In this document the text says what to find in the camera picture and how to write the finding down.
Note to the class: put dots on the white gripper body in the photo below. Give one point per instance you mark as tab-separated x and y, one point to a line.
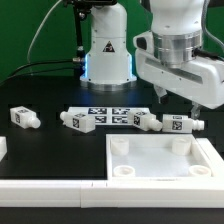
200	80

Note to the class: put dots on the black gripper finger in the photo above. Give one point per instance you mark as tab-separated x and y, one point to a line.
162	94
195	111

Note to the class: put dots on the white square table top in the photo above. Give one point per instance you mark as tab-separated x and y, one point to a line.
155	156

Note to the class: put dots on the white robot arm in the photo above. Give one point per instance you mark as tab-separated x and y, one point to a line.
169	55

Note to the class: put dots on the white sheet with tags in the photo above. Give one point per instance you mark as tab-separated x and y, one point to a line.
104	115

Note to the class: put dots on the white block left edge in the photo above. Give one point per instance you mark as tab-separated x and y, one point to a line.
3	147

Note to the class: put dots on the white fence wall rail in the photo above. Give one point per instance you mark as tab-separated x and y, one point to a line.
192	192

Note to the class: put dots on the black camera pole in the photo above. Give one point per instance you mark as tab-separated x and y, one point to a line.
81	8

